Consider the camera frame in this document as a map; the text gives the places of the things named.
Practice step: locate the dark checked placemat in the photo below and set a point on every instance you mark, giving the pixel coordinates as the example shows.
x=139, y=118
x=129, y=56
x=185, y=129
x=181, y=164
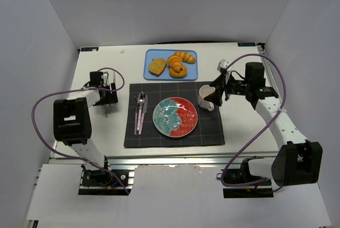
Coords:
x=209, y=129

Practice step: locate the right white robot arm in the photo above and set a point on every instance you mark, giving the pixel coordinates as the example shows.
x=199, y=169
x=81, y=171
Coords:
x=298, y=160

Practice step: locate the right blue table label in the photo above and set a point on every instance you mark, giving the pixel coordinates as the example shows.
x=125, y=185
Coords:
x=246, y=44

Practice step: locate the metal knife pink handle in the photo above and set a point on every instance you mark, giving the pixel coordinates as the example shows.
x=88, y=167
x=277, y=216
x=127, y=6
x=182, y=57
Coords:
x=143, y=112

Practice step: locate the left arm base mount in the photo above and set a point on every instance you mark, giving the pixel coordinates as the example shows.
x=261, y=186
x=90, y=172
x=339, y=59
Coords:
x=99, y=183

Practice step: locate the metal tongs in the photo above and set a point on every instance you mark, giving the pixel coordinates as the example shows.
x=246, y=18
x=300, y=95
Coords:
x=110, y=98

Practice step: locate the red teal floral plate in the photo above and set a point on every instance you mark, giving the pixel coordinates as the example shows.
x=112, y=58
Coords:
x=175, y=117

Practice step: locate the metal spoon pink handle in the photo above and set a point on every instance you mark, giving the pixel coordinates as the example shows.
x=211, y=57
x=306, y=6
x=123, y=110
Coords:
x=142, y=101

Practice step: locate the white ceramic mug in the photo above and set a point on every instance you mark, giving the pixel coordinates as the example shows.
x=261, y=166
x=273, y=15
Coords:
x=205, y=91

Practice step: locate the striped croissant roll front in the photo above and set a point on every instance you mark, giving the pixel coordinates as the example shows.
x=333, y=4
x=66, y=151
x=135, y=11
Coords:
x=174, y=62

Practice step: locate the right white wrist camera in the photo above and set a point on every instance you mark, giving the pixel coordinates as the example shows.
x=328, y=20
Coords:
x=222, y=65

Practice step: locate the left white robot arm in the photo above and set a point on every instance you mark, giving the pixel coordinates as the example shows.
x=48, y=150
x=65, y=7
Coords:
x=71, y=118

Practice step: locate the left blue table label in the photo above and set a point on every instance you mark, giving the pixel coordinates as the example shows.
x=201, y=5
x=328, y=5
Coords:
x=89, y=49

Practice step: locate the blue plastic tray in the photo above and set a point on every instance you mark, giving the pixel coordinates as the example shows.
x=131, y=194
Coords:
x=165, y=76

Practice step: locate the striped croissant roll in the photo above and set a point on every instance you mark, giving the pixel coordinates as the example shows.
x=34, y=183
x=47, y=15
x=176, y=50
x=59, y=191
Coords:
x=174, y=62
x=186, y=57

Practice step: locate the striped croissant roll back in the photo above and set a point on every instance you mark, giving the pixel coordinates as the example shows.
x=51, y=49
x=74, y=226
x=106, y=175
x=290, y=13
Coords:
x=186, y=57

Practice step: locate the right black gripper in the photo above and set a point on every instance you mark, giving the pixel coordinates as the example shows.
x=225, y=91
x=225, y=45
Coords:
x=224, y=87

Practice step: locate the aluminium table frame rail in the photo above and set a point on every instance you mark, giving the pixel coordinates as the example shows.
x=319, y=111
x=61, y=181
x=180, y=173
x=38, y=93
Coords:
x=199, y=160

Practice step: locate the brown bread slice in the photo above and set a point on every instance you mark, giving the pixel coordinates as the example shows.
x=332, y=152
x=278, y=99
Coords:
x=157, y=66

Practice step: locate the orange ring donut bread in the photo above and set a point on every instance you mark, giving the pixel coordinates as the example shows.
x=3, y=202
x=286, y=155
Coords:
x=178, y=74

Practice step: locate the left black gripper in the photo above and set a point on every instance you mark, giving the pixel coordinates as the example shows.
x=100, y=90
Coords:
x=107, y=99

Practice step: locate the blue table label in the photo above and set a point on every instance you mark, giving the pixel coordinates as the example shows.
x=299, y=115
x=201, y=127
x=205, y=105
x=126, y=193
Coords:
x=246, y=44
x=89, y=49

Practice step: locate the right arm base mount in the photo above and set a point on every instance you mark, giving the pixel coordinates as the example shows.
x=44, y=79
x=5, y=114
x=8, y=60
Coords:
x=244, y=184

